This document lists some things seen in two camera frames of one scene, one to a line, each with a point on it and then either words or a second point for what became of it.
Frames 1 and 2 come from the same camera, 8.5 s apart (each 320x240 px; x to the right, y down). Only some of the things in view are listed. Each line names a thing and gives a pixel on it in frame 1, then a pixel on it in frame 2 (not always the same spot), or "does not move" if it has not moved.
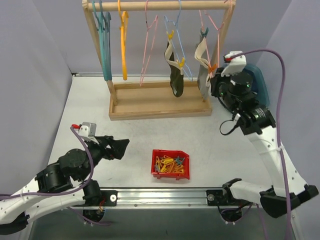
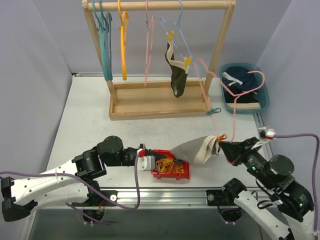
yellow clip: x=170 y=36 does not move
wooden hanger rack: x=131 y=99 does not move
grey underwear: x=204 y=79 → x=197 y=150
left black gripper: x=108 y=146 → x=149 y=153
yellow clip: x=181 y=64 → x=187 y=62
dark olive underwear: x=177 y=79 does not move
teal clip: x=204 y=34 → x=212 y=111
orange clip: x=211 y=69 → x=222 y=137
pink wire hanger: x=218 y=34 → x=237 y=95
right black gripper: x=216 y=83 → x=243 y=152
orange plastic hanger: x=124 y=16 does not move
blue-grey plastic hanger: x=106 y=28 does not move
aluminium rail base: x=165 y=199 does not move
